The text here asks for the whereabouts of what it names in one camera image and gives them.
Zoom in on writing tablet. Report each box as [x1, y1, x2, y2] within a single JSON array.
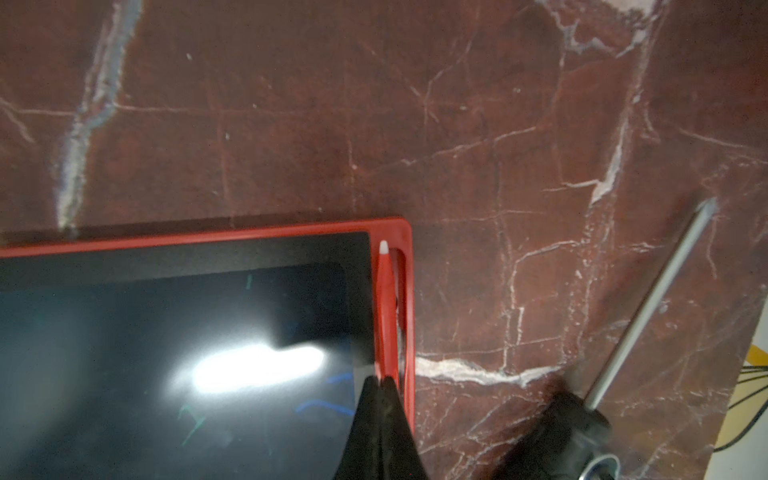
[[1, 218, 415, 479]]

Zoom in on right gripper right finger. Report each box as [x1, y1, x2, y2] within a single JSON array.
[[380, 377, 428, 479]]

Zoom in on screwdriver with black handle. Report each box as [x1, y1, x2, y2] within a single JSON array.
[[493, 198, 718, 480]]

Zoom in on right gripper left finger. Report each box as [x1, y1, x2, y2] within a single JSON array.
[[334, 376, 384, 480]]

